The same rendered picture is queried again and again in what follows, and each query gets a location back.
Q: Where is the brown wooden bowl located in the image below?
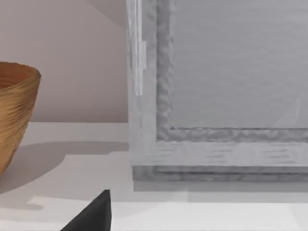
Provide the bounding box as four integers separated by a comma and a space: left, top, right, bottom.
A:
0, 61, 42, 178

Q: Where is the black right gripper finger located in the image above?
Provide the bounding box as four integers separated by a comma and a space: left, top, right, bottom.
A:
60, 189, 113, 231

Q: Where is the grey cabinet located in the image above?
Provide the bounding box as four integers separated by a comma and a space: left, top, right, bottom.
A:
125, 0, 308, 183

